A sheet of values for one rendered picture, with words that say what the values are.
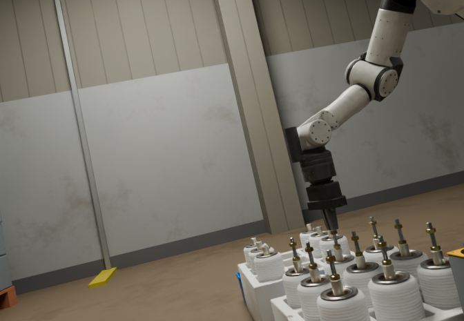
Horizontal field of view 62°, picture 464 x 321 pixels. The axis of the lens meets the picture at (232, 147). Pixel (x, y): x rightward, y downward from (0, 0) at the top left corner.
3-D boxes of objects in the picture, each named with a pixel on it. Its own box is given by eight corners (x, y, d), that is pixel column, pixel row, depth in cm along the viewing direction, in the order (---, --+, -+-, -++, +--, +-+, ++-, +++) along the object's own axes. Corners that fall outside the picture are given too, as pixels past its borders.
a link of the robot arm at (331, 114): (299, 154, 111) (331, 128, 115) (313, 150, 102) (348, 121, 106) (286, 136, 111) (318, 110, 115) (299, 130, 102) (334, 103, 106)
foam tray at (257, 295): (335, 284, 164) (325, 241, 165) (382, 312, 125) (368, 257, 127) (246, 308, 158) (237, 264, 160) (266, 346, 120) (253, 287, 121)
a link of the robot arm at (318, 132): (322, 163, 111) (313, 124, 112) (342, 159, 101) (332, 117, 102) (287, 171, 108) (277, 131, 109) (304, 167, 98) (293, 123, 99)
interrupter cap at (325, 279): (331, 286, 85) (331, 283, 85) (297, 290, 87) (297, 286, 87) (335, 275, 92) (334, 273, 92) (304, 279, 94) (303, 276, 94)
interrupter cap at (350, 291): (366, 293, 76) (365, 289, 76) (335, 306, 73) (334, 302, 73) (342, 286, 83) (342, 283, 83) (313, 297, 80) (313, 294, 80)
